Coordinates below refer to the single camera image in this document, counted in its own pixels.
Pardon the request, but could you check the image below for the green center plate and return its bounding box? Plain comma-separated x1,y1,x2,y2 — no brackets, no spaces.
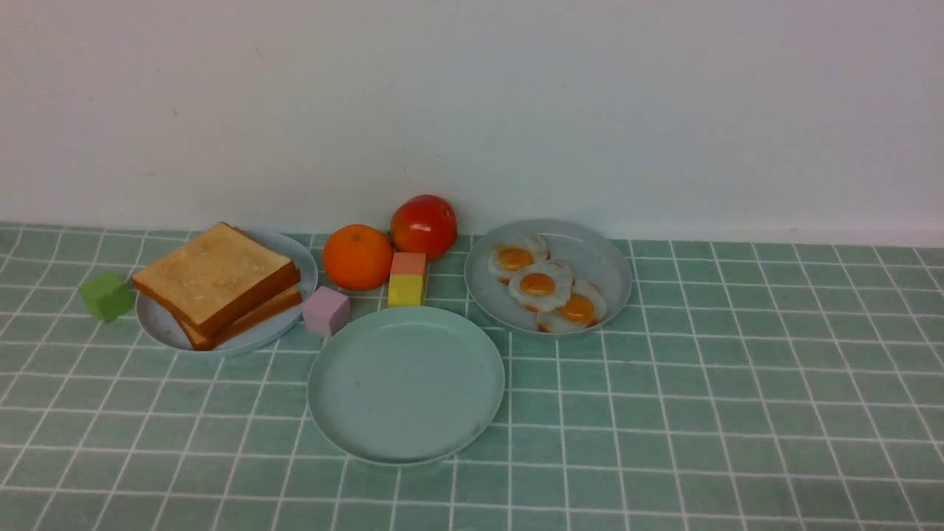
307,306,506,466

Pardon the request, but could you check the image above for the yellow block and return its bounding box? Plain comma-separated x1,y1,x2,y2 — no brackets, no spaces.
387,274,427,307

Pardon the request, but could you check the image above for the green cube block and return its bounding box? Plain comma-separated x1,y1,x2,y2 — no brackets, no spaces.
78,271,136,323

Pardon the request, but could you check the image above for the fried egg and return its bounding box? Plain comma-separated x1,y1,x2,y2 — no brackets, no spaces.
536,280,609,333
507,260,575,313
486,233,550,285

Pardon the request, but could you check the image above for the grey-blue egg plate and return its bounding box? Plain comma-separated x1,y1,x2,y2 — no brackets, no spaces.
463,218,633,337

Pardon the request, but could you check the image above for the light blue bread plate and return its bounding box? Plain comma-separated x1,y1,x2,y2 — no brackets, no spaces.
136,229,319,356

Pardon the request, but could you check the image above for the pink cube block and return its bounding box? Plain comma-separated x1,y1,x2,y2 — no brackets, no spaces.
302,286,352,340

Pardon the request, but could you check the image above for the orange fruit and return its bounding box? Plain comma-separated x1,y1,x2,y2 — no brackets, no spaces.
322,224,394,291

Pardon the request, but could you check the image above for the toast slice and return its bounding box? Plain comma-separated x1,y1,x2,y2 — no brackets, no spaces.
132,222,295,333
171,266,301,335
174,286,303,352

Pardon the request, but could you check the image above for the red tomato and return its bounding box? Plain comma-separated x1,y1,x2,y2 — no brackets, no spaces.
390,194,458,261

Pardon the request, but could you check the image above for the salmon pink block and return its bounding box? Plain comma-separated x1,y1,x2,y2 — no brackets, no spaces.
389,251,428,280

